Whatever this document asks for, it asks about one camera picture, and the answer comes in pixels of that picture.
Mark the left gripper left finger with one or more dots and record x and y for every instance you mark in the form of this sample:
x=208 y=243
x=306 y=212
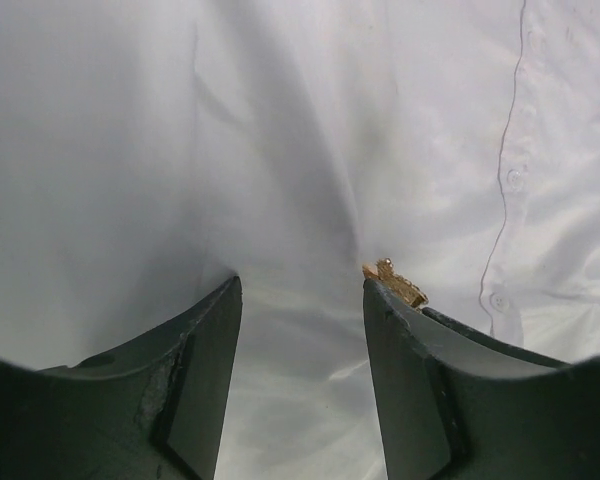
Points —
x=150 y=408

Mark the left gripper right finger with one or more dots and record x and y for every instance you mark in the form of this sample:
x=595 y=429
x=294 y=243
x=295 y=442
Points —
x=450 y=408

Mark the blue gold flower brooch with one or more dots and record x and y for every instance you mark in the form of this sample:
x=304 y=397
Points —
x=383 y=271

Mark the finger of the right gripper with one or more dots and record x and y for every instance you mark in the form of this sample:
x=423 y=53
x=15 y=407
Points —
x=490 y=342

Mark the white button-up shirt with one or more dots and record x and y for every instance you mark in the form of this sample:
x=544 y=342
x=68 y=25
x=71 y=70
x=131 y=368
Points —
x=150 y=149

